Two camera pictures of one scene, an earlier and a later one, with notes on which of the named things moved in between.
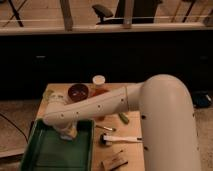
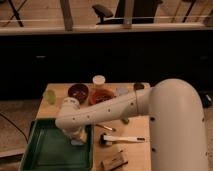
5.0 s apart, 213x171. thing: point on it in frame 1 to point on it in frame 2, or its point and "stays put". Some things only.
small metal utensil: x=104 y=127 stays put
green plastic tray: x=46 y=150 stays put
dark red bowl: x=78 y=92 stays put
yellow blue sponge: x=66 y=137 to x=82 y=139
